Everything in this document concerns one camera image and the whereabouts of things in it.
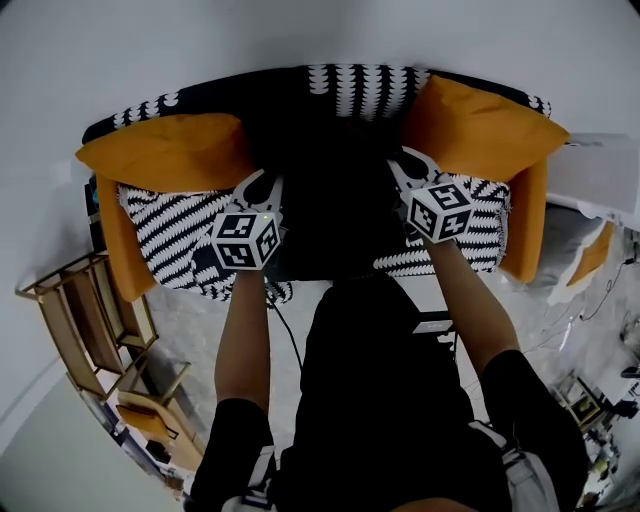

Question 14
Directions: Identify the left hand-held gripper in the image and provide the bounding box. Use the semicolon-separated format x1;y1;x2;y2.
209;168;290;273

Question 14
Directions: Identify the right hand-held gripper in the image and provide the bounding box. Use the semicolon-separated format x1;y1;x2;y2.
386;146;477;247

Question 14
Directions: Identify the black garment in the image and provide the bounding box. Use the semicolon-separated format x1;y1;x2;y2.
238;117;419;282

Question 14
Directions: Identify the person's left forearm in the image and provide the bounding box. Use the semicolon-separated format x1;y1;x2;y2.
213;267;274;411

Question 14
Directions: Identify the person's right forearm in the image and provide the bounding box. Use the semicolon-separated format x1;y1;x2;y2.
424;239;521;371

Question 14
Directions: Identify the large orange pillow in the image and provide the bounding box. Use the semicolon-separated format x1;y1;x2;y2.
399;74;571;181
74;112;256;194

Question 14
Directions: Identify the black chest-mounted screen device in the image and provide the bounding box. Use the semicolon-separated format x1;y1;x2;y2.
407;309;459;351

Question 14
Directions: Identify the grey beanbag chair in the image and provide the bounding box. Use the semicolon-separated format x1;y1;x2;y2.
534;199;619;307

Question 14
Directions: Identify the orange beanbag cushion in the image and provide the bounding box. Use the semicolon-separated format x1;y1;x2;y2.
566;219;615;287

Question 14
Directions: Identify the person's black shirt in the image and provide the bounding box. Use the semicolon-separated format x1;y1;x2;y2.
189;277;589;512

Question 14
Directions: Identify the wooden shelf rack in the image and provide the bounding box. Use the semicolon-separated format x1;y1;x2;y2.
14;252;161;404

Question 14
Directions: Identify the orange chair cushion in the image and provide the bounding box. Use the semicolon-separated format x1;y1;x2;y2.
115;403;166;436

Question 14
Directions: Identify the wooden side table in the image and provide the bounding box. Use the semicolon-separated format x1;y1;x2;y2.
114;359;206;471

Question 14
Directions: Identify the small black box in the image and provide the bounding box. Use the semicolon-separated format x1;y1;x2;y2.
144;438;172;464

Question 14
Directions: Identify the small open box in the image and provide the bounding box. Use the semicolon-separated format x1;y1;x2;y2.
559;377;604;429

